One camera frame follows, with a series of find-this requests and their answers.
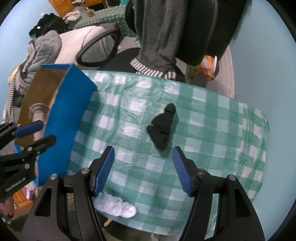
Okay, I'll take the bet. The taupe fleece sock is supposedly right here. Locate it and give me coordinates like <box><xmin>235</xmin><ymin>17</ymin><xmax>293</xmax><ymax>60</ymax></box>
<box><xmin>29</xmin><ymin>103</ymin><xmax>50</xmax><ymax>141</ymax></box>

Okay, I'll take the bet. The white plastic bag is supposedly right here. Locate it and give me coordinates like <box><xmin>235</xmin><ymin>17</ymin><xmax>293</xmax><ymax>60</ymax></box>
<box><xmin>93</xmin><ymin>192</ymin><xmax>137</xmax><ymax>218</ymax></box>

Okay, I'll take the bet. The black sock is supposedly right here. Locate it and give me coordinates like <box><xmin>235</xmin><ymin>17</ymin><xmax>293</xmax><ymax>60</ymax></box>
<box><xmin>147</xmin><ymin>103</ymin><xmax>176</xmax><ymax>151</ymax></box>

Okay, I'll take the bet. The person's left hand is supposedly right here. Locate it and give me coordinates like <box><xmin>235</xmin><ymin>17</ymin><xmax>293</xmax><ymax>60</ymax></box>
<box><xmin>0</xmin><ymin>196</ymin><xmax>15</xmax><ymax>218</ymax></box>

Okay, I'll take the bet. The striped grey garment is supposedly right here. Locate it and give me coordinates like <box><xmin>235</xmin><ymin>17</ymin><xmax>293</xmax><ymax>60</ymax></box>
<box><xmin>6</xmin><ymin>39</ymin><xmax>37</xmax><ymax>122</ymax></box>

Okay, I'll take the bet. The blue cardboard box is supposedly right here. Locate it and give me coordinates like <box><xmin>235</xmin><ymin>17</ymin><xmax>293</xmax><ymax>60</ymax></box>
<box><xmin>18</xmin><ymin>64</ymin><xmax>97</xmax><ymax>186</ymax></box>

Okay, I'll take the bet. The green checkered tablecloth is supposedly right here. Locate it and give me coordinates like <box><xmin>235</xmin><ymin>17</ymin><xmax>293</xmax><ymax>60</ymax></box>
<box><xmin>67</xmin><ymin>71</ymin><xmax>270</xmax><ymax>235</ymax></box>

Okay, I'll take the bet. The grey quilted jacket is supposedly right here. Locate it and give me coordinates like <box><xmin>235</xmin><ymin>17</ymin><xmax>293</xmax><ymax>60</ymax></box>
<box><xmin>22</xmin><ymin>30</ymin><xmax>62</xmax><ymax>79</ymax></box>

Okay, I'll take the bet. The orange snack bag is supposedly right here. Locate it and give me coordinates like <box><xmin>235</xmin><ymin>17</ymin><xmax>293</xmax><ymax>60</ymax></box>
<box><xmin>187</xmin><ymin>55</ymin><xmax>218</xmax><ymax>81</ymax></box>

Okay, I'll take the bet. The bed with white sheet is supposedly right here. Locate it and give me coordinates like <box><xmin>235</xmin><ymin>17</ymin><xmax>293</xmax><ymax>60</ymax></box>
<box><xmin>55</xmin><ymin>26</ymin><xmax>121</xmax><ymax>70</ymax></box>

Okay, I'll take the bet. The black clothes pile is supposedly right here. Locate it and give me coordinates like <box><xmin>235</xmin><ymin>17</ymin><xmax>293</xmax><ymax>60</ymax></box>
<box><xmin>29</xmin><ymin>13</ymin><xmax>72</xmax><ymax>38</ymax></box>

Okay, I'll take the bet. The grey clothes heap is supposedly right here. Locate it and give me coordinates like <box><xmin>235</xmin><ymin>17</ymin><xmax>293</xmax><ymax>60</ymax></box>
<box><xmin>63</xmin><ymin>10</ymin><xmax>81</xmax><ymax>23</ymax></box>

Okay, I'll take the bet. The wooden wardrobe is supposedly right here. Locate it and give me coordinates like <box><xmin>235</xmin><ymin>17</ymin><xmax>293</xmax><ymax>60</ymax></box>
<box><xmin>48</xmin><ymin>0</ymin><xmax>108</xmax><ymax>17</ymax></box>

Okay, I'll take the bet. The yellow bottle on far table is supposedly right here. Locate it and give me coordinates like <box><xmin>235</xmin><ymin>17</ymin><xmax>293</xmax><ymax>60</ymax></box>
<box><xmin>86</xmin><ymin>7</ymin><xmax>95</xmax><ymax>17</ymax></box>

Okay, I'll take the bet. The dark grey towel on chair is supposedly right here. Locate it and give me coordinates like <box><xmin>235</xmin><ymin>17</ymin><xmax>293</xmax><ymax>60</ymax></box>
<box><xmin>130</xmin><ymin>0</ymin><xmax>188</xmax><ymax>80</ymax></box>

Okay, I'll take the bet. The far table green checkered cloth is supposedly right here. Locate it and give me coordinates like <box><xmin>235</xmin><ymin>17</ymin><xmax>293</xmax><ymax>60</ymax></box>
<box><xmin>74</xmin><ymin>6</ymin><xmax>140</xmax><ymax>47</ymax></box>

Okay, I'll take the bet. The black office chair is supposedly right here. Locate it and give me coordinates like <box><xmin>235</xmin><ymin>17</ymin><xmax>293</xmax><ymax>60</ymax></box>
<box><xmin>76</xmin><ymin>1</ymin><xmax>218</xmax><ymax>83</ymax></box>

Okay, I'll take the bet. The black hanging jacket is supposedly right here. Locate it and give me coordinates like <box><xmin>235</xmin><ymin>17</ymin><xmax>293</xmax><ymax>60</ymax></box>
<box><xmin>206</xmin><ymin>0</ymin><xmax>251</xmax><ymax>76</ymax></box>

